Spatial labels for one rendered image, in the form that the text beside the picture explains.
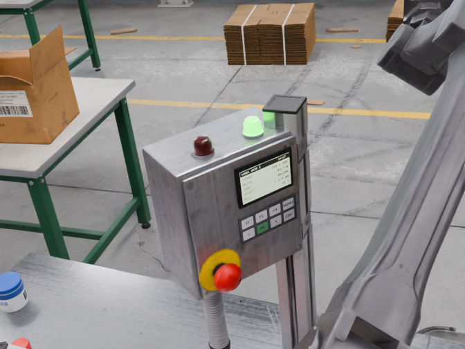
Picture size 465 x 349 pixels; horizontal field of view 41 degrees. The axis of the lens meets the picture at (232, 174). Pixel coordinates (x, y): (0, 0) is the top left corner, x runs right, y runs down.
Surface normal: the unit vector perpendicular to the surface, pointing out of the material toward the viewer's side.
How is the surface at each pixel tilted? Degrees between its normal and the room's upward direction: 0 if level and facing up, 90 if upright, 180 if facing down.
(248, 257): 90
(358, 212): 0
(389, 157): 0
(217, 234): 90
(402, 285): 44
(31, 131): 89
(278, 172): 90
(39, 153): 0
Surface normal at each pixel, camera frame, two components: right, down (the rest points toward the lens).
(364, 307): 0.18, -0.30
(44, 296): -0.11, -0.85
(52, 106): 0.97, 0.03
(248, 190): 0.53, 0.40
